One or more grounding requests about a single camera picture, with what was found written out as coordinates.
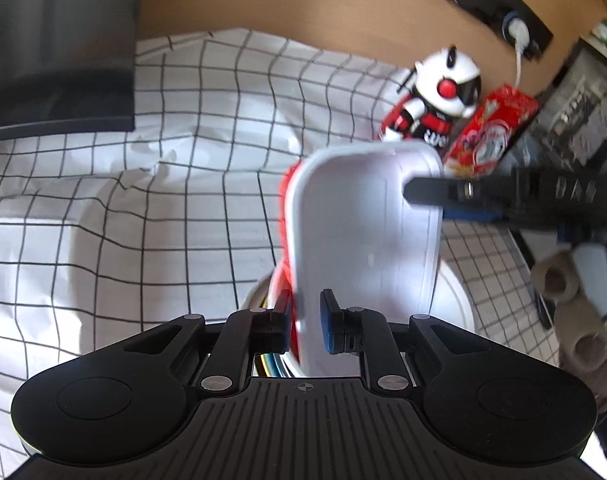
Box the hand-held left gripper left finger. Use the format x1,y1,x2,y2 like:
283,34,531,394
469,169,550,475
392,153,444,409
123,290,292,395

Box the green printed card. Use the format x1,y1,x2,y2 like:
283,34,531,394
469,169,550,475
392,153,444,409
586,17,607,69

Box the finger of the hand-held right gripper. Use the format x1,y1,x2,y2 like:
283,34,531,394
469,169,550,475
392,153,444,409
441,206,510,226
403,174,520,210

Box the red cereal bag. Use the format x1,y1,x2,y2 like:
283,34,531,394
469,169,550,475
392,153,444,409
442,84,541,181

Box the white black checkered tablecloth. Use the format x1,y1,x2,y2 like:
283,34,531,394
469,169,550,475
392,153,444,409
0,27,565,480

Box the white power plug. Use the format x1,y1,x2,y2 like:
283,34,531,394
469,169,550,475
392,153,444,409
503,17,535,49

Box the red white robot toy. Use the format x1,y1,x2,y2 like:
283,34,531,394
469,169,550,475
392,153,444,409
381,45,483,159

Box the red rectangular tray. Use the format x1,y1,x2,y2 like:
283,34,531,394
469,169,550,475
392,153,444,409
278,141,445,379

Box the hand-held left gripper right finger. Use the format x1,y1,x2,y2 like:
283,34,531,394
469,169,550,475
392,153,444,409
319,288,495,394

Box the white floral plate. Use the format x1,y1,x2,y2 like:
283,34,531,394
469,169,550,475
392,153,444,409
238,260,479,379

